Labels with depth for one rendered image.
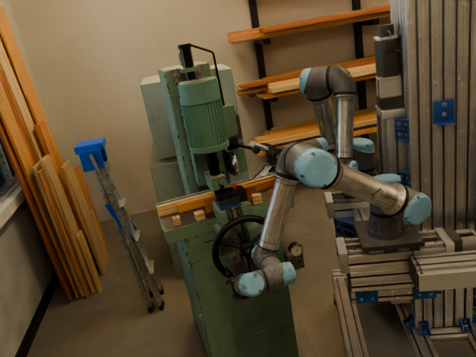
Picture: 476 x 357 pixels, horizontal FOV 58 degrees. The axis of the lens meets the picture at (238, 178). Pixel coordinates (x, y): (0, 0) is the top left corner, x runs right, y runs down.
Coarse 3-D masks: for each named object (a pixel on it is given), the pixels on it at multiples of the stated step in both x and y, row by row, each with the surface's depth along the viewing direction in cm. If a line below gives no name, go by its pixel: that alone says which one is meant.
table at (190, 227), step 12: (264, 192) 206; (252, 204) 195; (264, 204) 194; (168, 216) 198; (180, 216) 196; (192, 216) 193; (168, 228) 186; (180, 228) 185; (192, 228) 186; (204, 228) 188; (216, 228) 185; (240, 228) 182; (252, 228) 184; (168, 240) 184; (180, 240) 186
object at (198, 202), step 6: (270, 180) 209; (258, 186) 207; (264, 186) 209; (270, 186) 209; (198, 198) 201; (180, 204) 198; (186, 204) 199; (192, 204) 200; (198, 204) 201; (204, 204) 202; (180, 210) 199; (186, 210) 200
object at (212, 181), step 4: (204, 172) 207; (208, 172) 205; (220, 172) 202; (208, 176) 199; (212, 176) 198; (216, 176) 197; (220, 176) 196; (224, 176) 196; (208, 180) 201; (212, 180) 195; (216, 180) 196; (220, 180) 196; (224, 180) 197; (208, 184) 204; (212, 184) 196; (216, 184) 196; (224, 184) 197; (212, 188) 197; (216, 188) 197; (220, 188) 198
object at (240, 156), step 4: (240, 148) 218; (228, 152) 215; (236, 152) 216; (240, 152) 217; (244, 152) 218; (236, 156) 217; (240, 156) 218; (244, 156) 218; (228, 160) 217; (240, 160) 218; (244, 160) 219; (228, 164) 219; (240, 164) 219; (244, 164) 220; (228, 168) 221; (240, 168) 219; (244, 168) 220
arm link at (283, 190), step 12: (288, 144) 143; (276, 168) 148; (276, 180) 149; (288, 180) 145; (276, 192) 148; (288, 192) 147; (276, 204) 148; (288, 204) 149; (276, 216) 149; (264, 228) 152; (276, 228) 150; (264, 240) 152; (276, 240) 151; (252, 252) 159; (264, 252) 152; (276, 252) 154
